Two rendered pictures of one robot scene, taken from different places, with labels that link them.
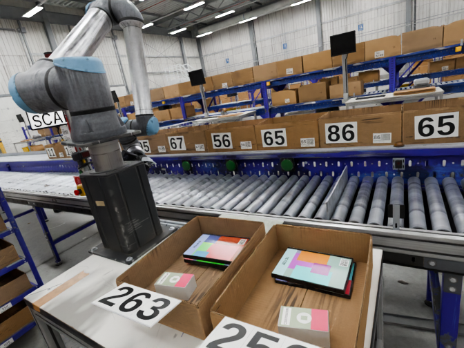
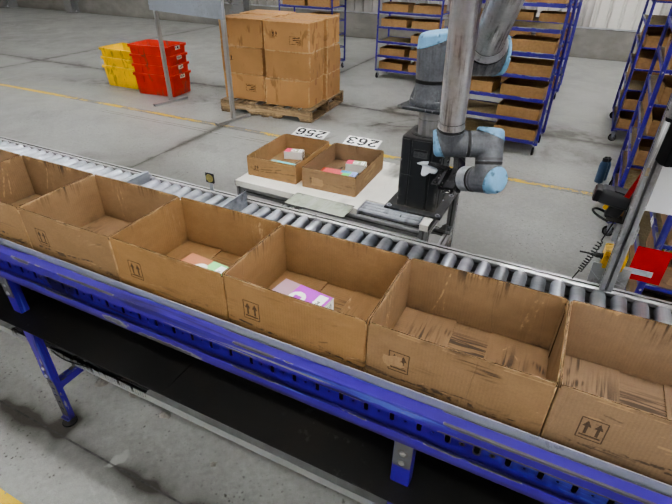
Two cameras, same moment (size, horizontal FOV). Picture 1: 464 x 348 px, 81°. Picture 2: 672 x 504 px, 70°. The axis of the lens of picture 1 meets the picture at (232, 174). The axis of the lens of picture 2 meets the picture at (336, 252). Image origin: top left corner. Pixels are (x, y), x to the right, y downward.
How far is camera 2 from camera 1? 2.98 m
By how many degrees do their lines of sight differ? 130
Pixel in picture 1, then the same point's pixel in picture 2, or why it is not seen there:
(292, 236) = (285, 170)
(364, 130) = (133, 203)
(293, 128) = (217, 216)
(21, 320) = not seen: hidden behind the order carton
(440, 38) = not seen: outside the picture
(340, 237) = (260, 162)
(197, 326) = (337, 154)
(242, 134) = (310, 246)
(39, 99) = not seen: hidden behind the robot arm
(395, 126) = (103, 192)
